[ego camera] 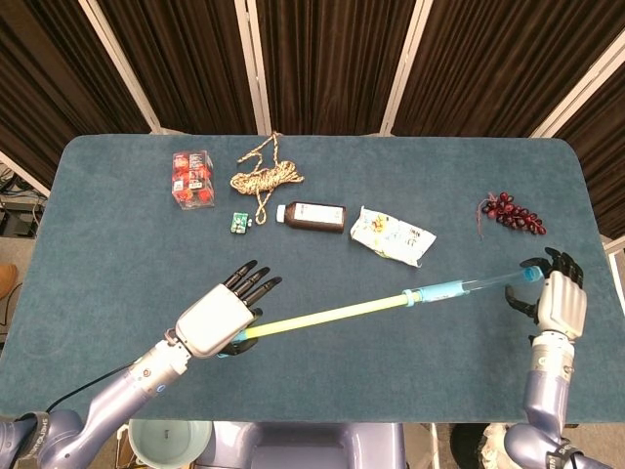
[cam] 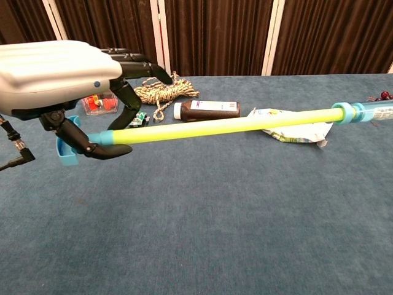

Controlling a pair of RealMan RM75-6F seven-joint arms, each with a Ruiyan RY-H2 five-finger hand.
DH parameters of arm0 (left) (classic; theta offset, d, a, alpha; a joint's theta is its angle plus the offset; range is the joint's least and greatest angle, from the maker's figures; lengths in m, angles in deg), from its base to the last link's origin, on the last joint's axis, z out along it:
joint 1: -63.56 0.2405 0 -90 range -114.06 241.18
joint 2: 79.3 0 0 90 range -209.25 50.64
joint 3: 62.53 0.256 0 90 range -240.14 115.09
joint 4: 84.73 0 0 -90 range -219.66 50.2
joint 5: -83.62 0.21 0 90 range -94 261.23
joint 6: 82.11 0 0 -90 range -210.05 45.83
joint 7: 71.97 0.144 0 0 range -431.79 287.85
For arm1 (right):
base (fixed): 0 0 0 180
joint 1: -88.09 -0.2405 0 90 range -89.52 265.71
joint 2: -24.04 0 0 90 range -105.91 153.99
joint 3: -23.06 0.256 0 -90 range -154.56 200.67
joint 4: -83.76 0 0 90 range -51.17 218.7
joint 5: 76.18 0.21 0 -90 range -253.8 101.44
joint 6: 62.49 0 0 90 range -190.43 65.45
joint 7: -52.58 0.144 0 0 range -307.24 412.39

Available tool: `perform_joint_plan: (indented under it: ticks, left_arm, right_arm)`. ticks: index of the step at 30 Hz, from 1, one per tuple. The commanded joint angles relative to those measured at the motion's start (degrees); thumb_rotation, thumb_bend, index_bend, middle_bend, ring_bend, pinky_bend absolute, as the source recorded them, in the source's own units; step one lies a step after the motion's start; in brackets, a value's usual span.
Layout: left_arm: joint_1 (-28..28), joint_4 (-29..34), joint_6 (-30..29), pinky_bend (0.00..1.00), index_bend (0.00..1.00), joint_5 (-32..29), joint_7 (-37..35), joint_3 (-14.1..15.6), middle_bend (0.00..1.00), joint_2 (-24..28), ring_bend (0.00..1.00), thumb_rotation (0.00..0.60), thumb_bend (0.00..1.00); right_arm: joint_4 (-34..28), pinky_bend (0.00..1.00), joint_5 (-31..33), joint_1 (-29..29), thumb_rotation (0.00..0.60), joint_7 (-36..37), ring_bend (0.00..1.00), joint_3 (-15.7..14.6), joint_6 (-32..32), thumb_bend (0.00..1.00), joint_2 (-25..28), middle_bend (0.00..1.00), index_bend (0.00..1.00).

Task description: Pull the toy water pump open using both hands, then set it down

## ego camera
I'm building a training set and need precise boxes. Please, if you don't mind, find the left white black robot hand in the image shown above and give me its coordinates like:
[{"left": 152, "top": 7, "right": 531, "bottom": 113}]
[{"left": 174, "top": 259, "right": 284, "bottom": 361}]

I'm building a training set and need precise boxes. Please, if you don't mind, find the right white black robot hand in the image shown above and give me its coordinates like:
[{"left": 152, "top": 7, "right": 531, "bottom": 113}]
[{"left": 503, "top": 246, "right": 589, "bottom": 341}]

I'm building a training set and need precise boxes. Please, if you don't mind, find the lavender robot base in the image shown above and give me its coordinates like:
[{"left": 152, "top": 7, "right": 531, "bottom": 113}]
[{"left": 194, "top": 420, "right": 406, "bottom": 469}]

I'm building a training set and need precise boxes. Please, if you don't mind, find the dark red grape bunch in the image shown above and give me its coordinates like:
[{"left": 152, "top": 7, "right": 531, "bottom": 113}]
[{"left": 475, "top": 192, "right": 548, "bottom": 240}]

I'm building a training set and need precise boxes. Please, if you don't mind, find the blue felt table cover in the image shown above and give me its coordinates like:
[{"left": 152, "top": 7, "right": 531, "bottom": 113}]
[{"left": 21, "top": 134, "right": 625, "bottom": 424}]

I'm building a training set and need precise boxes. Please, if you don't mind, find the pale blue bowl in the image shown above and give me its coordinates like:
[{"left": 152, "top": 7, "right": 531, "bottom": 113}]
[{"left": 127, "top": 419, "right": 214, "bottom": 469}]

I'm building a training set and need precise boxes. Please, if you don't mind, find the clear box of red fruit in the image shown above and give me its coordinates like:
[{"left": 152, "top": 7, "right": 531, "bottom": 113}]
[{"left": 171, "top": 150, "right": 217, "bottom": 211}]

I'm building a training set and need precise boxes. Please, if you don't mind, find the brown bottle white cap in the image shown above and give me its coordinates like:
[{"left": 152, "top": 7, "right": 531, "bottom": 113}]
[{"left": 275, "top": 200, "right": 348, "bottom": 235}]

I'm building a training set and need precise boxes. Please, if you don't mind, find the dark brown curtain panel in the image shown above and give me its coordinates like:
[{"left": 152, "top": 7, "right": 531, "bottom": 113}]
[
  {"left": 556, "top": 48, "right": 625, "bottom": 240},
  {"left": 393, "top": 0, "right": 625, "bottom": 138},
  {"left": 97, "top": 0, "right": 258, "bottom": 136},
  {"left": 0, "top": 0, "right": 152, "bottom": 190},
  {"left": 256, "top": 0, "right": 416, "bottom": 136}
]

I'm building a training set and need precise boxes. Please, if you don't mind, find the white plastic bag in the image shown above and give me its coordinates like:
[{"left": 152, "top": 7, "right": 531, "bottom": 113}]
[{"left": 480, "top": 423, "right": 514, "bottom": 463}]

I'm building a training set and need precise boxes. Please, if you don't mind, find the black waste bin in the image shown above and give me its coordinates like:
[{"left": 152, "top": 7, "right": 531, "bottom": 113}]
[{"left": 448, "top": 422, "right": 512, "bottom": 469}]

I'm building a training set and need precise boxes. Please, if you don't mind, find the white crumpled snack bag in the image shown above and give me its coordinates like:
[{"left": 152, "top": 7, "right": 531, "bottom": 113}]
[{"left": 348, "top": 205, "right": 438, "bottom": 269}]

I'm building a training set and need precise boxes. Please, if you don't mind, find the brown shoe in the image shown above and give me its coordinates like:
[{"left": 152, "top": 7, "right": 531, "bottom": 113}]
[{"left": 0, "top": 263, "right": 20, "bottom": 299}]

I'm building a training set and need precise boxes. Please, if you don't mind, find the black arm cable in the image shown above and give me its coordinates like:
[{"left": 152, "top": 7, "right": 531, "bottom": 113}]
[{"left": 46, "top": 363, "right": 137, "bottom": 412}]

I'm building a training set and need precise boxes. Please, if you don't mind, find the coiled tan rope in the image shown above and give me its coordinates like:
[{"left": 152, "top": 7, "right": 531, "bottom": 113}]
[{"left": 229, "top": 130, "right": 305, "bottom": 226}]

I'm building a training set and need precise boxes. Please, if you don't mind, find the white partition frame post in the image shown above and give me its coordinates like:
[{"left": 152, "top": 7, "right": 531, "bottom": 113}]
[
  {"left": 379, "top": 0, "right": 435, "bottom": 137},
  {"left": 529, "top": 28, "right": 625, "bottom": 140},
  {"left": 77, "top": 0, "right": 189, "bottom": 136},
  {"left": 233, "top": 0, "right": 272, "bottom": 136},
  {"left": 0, "top": 149, "right": 50, "bottom": 196}
]

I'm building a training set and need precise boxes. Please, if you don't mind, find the black equipment with cables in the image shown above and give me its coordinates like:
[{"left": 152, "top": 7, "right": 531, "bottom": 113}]
[{"left": 0, "top": 165, "right": 48, "bottom": 238}]

